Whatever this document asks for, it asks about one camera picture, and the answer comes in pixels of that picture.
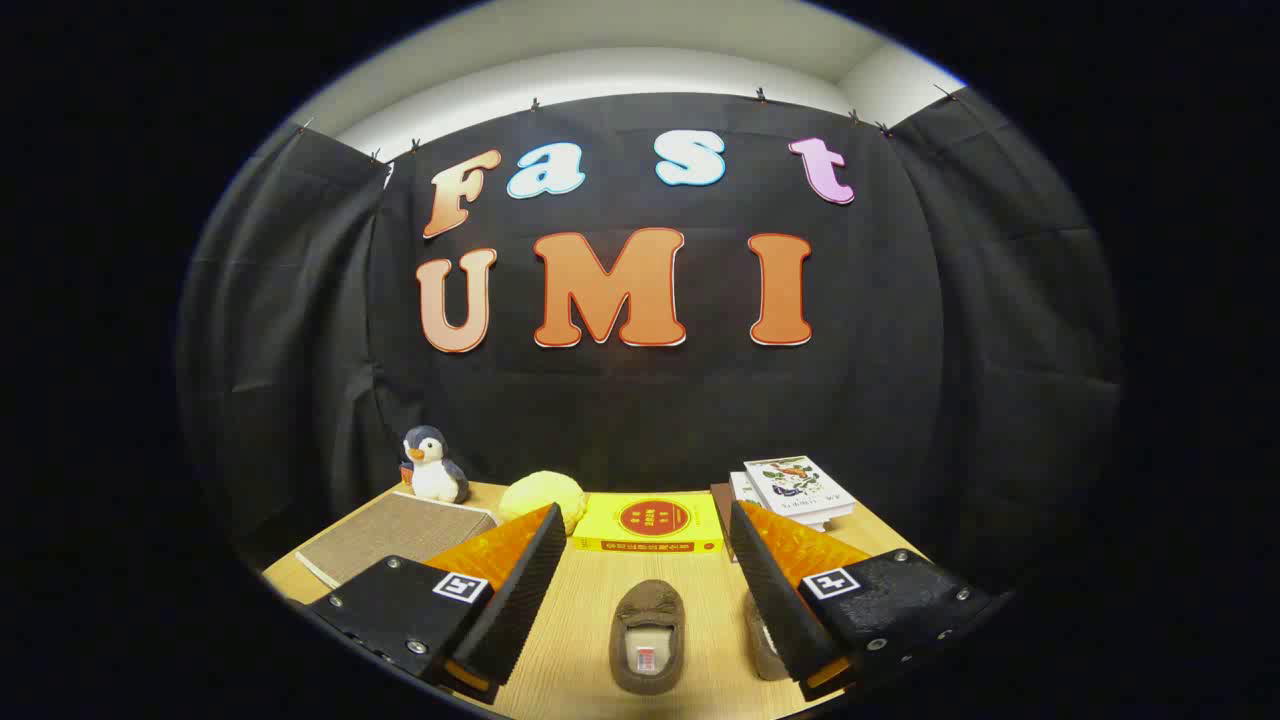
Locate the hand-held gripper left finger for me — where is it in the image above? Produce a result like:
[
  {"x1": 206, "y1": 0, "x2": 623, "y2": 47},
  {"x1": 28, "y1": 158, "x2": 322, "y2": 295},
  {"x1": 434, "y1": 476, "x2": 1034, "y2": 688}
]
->
[{"x1": 303, "y1": 502, "x2": 569, "y2": 706}]

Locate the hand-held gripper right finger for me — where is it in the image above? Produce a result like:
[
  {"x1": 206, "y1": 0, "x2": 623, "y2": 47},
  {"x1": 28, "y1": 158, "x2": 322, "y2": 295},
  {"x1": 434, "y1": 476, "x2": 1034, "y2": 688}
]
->
[{"x1": 728, "y1": 500, "x2": 1016, "y2": 701}]

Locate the brown suede shoe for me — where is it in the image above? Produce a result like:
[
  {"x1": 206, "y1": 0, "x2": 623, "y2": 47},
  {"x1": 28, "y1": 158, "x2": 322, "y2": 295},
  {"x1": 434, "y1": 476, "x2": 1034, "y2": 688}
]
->
[
  {"x1": 608, "y1": 579, "x2": 687, "y2": 696},
  {"x1": 742, "y1": 590, "x2": 793, "y2": 683}
]

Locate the beige fabric storage box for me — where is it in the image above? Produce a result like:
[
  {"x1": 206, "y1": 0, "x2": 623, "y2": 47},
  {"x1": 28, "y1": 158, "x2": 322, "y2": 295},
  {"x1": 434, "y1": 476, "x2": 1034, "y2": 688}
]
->
[{"x1": 293, "y1": 490, "x2": 499, "y2": 591}]

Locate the round yellow plush cushion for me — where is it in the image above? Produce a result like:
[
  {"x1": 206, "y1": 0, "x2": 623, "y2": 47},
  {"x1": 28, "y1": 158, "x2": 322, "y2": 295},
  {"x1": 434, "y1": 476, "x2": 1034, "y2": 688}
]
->
[{"x1": 498, "y1": 470, "x2": 589, "y2": 536}]

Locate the white floral cover book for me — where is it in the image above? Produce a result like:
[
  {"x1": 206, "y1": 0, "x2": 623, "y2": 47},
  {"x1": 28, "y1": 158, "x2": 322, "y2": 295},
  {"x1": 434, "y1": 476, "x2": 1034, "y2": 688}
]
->
[{"x1": 743, "y1": 456, "x2": 856, "y2": 524}]

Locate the yellow book with red circle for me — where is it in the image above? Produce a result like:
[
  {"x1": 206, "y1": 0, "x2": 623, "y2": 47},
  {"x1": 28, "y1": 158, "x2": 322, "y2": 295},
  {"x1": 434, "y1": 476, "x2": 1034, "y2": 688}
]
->
[{"x1": 573, "y1": 491, "x2": 725, "y2": 555}]

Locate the penguin plush toy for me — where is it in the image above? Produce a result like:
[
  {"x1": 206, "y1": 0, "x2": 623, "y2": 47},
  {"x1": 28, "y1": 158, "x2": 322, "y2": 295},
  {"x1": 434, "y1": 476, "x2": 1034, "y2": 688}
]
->
[{"x1": 400, "y1": 425, "x2": 471, "y2": 504}]

